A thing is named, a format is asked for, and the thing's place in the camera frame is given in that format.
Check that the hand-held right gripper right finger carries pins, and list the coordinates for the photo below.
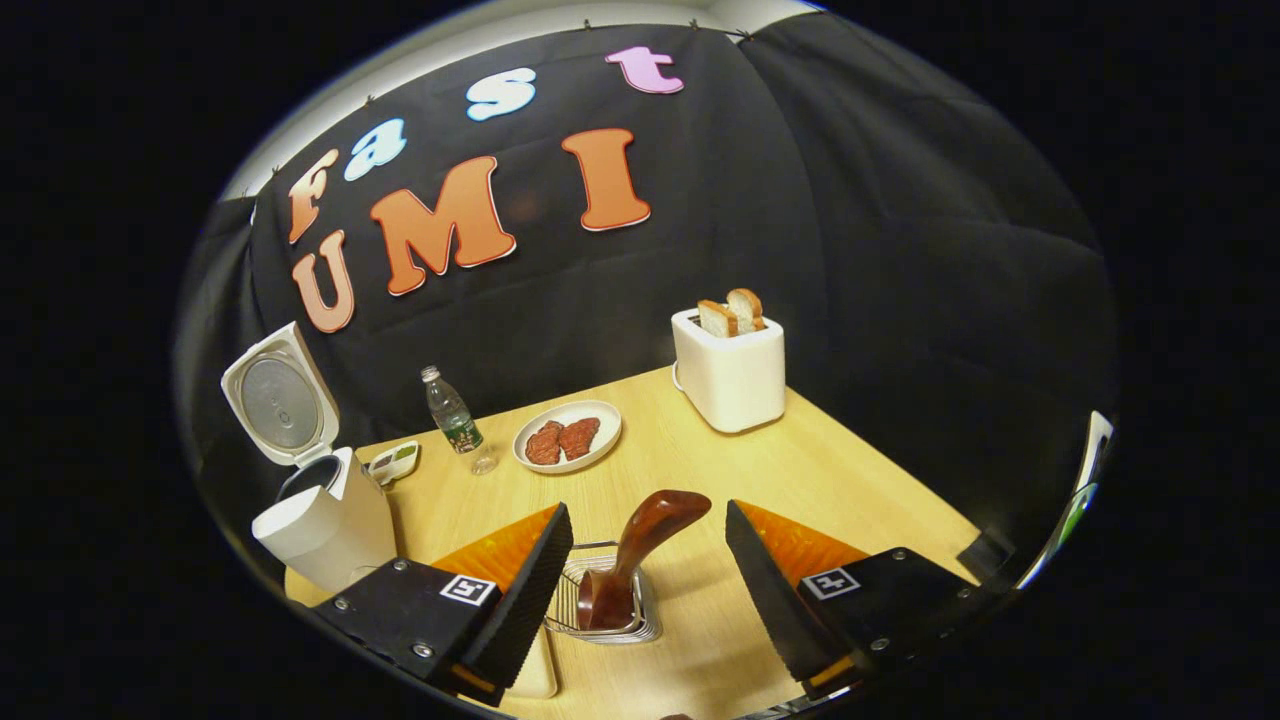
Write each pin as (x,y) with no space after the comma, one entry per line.
(770,610)

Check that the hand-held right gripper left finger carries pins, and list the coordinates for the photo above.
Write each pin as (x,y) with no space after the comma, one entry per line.
(525,610)

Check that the white rice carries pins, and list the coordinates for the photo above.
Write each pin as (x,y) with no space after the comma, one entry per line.
(530,660)

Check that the brown wooden spoon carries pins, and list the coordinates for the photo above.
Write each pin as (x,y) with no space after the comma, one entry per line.
(650,530)

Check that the white rice cooker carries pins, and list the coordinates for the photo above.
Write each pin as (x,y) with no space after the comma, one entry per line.
(330,530)

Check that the brown meat piece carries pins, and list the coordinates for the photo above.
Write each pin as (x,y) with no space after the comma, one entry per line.
(580,437)
(544,444)

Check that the small white sauce dish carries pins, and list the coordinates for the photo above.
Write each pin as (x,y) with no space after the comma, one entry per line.
(400,458)

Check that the white oval plate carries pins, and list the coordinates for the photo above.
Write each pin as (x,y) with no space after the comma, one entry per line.
(605,425)

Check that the clear plastic water bottle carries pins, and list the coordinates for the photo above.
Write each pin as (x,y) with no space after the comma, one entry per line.
(452,412)

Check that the white toaster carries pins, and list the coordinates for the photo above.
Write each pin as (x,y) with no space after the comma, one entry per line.
(735,380)

